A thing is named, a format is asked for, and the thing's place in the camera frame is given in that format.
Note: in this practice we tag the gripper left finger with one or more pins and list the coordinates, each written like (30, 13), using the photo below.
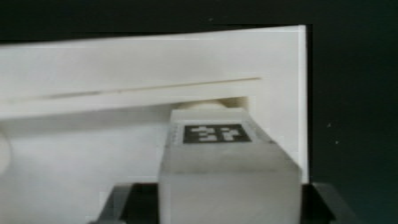
(133, 205)

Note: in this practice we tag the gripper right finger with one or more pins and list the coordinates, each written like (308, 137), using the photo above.
(326, 209)

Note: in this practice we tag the white square tabletop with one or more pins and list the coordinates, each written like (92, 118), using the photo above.
(88, 94)

